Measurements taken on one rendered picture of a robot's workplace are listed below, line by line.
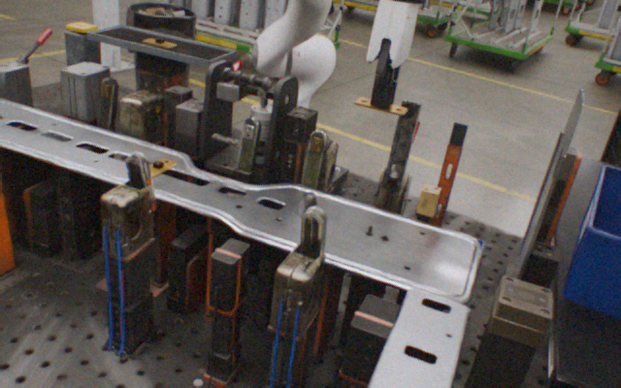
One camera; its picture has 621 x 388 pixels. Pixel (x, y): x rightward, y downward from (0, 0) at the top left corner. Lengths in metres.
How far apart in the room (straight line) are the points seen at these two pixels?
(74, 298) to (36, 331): 0.12
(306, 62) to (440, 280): 0.80
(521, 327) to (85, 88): 1.08
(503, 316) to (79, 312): 0.86
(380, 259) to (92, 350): 0.60
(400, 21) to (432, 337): 0.46
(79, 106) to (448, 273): 0.95
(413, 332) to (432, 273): 0.16
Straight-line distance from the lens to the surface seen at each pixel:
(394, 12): 0.85
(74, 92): 1.46
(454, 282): 0.97
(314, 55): 1.56
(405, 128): 1.11
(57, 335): 1.26
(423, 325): 0.86
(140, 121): 1.35
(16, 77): 1.66
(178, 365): 1.17
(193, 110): 1.31
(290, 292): 0.84
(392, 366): 0.78
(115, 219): 1.01
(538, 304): 0.88
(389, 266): 0.96
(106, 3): 5.18
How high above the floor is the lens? 1.53
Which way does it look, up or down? 27 degrees down
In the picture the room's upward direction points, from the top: 8 degrees clockwise
